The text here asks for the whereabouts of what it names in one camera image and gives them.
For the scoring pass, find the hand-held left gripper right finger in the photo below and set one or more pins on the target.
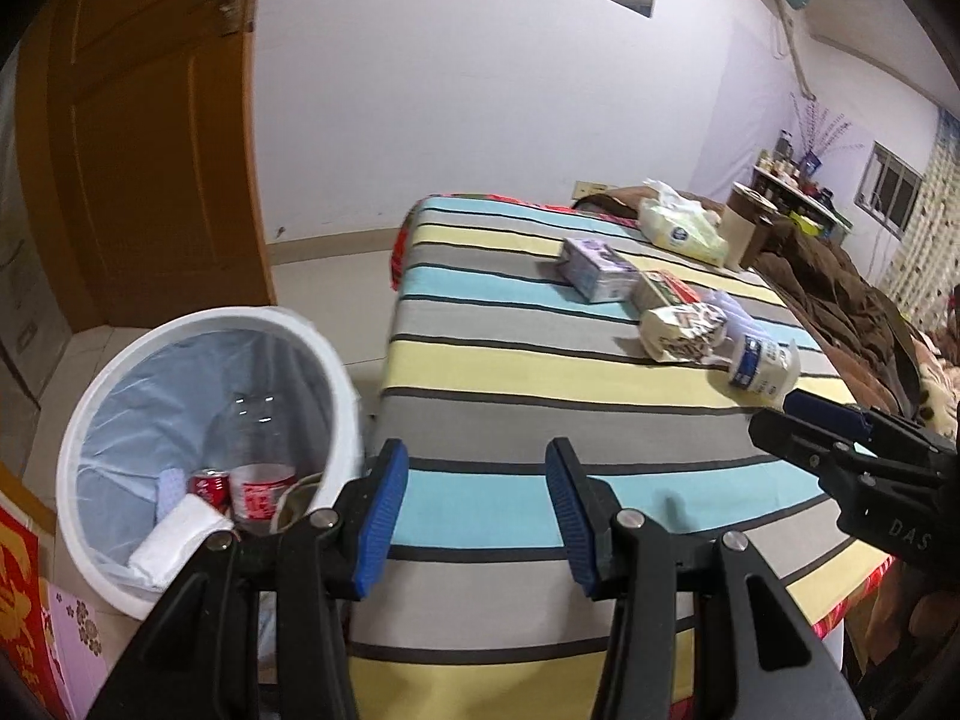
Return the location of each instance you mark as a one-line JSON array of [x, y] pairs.
[[574, 517]]

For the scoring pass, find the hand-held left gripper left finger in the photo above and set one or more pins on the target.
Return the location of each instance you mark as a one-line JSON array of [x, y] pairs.
[[379, 517]]

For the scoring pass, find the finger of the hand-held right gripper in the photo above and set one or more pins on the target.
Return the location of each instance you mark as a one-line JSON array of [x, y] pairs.
[[821, 409], [787, 435]]

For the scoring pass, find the white yogurt cup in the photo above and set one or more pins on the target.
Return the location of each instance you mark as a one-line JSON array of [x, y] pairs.
[[761, 367]]

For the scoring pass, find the crushed cream paper cup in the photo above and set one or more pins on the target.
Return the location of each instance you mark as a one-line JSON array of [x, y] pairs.
[[300, 499]]

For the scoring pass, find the white round trash bin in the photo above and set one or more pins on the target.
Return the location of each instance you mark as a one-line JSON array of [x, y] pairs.
[[330, 382]]

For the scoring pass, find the clear plastic bottle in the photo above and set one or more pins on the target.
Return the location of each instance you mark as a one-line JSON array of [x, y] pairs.
[[251, 427]]

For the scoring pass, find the red cartoon drink can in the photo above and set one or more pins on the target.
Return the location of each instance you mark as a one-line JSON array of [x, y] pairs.
[[210, 487]]

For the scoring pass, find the red medicine box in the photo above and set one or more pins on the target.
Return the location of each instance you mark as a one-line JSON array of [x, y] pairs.
[[664, 289]]

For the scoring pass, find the purple milk carton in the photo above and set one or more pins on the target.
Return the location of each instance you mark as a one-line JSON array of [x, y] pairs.
[[596, 270]]

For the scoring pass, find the pale blue bin liner bag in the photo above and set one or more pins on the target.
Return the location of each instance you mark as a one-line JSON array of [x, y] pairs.
[[150, 405]]

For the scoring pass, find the dark brown quilt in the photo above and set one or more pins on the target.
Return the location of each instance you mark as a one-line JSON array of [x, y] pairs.
[[825, 277]]

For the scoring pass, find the small white foam net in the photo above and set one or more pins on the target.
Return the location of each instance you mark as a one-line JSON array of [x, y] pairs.
[[731, 311]]

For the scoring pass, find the crumpled brown print snack bag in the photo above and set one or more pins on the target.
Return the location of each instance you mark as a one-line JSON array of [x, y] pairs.
[[679, 330]]

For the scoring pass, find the pastel striped tablecloth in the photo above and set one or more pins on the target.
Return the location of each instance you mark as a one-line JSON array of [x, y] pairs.
[[525, 360]]

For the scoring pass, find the beige and brown thermos cup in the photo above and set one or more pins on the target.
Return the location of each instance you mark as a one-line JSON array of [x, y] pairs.
[[742, 229]]

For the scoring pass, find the cluttered side table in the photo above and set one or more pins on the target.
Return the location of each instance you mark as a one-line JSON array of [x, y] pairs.
[[802, 199]]

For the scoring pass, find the leaf print curtain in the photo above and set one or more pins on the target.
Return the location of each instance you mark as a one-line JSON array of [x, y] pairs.
[[937, 225]]

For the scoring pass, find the pale green tissue pack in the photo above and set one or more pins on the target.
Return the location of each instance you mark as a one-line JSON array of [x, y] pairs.
[[679, 236]]

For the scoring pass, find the window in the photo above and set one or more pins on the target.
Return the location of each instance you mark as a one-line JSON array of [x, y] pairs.
[[889, 187]]

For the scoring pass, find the red striped cloth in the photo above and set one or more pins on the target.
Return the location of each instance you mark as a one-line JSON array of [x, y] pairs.
[[400, 259]]

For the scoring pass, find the purple dried branches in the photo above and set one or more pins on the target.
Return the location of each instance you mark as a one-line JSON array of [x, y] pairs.
[[814, 127]]

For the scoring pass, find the pink floral paper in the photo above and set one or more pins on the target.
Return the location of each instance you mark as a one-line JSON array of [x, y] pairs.
[[75, 637]]

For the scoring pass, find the red gift box gold lettering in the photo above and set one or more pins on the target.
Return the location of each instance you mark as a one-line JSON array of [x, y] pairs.
[[19, 600]]

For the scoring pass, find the wooden door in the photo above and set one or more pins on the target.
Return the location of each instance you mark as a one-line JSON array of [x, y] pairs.
[[150, 165]]

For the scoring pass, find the translucent printed wardrobe cover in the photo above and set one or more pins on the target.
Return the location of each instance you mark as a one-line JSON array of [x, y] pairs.
[[22, 277]]

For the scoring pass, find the beige wall socket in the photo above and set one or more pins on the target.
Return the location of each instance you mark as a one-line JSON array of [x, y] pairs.
[[591, 188]]

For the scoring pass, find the white wall pipe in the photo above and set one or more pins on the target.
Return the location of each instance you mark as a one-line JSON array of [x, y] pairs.
[[795, 52]]

